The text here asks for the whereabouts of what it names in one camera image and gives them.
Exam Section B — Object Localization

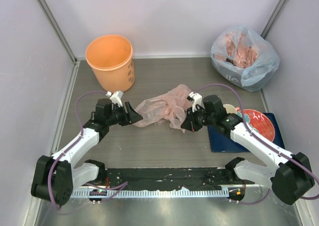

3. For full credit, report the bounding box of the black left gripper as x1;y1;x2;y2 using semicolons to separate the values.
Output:
106;102;143;126

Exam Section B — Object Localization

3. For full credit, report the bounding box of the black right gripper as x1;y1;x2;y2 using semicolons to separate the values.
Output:
181;105;215;132

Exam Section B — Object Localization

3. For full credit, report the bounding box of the pink translucent trash bag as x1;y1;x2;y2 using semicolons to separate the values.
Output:
134;84;192;130

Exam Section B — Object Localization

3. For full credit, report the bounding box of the orange plastic trash bin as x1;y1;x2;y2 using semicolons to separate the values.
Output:
85;35;135;92

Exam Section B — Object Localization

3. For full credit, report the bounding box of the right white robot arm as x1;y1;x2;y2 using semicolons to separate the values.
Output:
181;92;316;205

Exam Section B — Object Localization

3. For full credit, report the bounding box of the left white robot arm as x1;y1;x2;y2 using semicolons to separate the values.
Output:
31;99;143;207

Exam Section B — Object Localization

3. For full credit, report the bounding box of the blue bag of pink bags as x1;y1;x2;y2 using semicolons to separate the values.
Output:
210;25;280;92

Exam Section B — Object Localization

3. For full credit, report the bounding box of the dark blue tray mat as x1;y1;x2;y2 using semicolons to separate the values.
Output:
208;111;285;153

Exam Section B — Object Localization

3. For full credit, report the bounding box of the pink ceramic mug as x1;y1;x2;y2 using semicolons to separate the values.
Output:
223;104;241;114

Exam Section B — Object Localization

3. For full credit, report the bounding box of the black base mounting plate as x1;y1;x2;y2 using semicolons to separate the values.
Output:
90;167;254;191

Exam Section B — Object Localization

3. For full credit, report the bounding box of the floral ceramic plate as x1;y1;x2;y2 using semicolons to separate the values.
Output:
244;109;275;141

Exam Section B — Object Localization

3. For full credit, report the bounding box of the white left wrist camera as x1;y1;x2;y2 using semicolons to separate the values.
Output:
106;91;124;107

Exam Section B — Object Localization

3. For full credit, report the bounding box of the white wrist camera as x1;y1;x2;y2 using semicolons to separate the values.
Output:
187;92;202;112
106;91;124;107

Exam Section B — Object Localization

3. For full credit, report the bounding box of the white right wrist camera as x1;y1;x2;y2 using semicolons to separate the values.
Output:
187;92;202;112

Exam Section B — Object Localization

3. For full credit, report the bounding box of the perforated aluminium rail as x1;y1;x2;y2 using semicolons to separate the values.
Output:
71;188;229;199

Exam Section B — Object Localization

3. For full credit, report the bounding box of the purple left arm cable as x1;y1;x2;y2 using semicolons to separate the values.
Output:
48;90;129;210

